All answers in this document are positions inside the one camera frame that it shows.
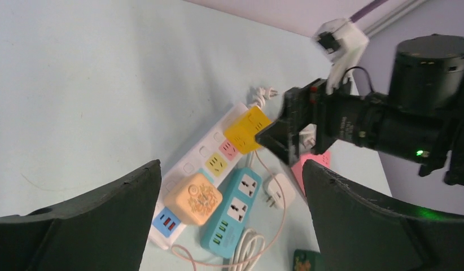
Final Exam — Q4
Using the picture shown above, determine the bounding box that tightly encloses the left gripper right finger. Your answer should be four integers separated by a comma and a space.
303, 160, 464, 270

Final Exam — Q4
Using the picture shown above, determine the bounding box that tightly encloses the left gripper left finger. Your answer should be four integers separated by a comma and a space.
0, 160, 161, 270

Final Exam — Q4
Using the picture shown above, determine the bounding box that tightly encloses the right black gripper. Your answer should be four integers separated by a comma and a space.
255, 78, 367, 165

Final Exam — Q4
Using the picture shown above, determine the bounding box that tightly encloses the yellow cube plug adapter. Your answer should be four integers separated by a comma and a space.
224, 106, 272, 155

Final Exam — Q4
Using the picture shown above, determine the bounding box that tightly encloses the pink triangular power strip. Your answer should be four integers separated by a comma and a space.
290, 150, 332, 197

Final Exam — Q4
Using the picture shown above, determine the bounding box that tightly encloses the dark green plug adapter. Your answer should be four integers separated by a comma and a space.
292, 249, 326, 271

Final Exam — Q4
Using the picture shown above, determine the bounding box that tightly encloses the white plug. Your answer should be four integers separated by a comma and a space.
264, 173, 296, 210

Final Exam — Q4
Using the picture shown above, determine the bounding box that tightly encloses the white multicolour power strip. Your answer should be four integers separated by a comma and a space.
148, 102, 248, 250

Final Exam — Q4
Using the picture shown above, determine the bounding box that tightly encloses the beige cube plug adapter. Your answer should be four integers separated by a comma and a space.
164, 172, 223, 226

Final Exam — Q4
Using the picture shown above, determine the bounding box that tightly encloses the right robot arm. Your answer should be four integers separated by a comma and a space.
255, 34, 464, 186

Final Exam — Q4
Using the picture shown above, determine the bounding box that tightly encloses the blue power strip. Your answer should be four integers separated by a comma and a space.
200, 167, 262, 259

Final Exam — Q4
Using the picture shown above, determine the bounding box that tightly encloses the bundled white cord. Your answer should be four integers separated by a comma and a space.
248, 86, 279, 111

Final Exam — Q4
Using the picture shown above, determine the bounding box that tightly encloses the thin white cable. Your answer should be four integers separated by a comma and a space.
170, 149, 289, 271

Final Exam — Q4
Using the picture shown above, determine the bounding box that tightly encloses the coiled white cord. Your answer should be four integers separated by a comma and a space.
228, 228, 266, 271

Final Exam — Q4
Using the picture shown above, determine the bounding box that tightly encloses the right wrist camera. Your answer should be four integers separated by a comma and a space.
313, 18, 369, 94

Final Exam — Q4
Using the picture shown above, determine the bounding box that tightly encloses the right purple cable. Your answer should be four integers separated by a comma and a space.
349, 0, 390, 23

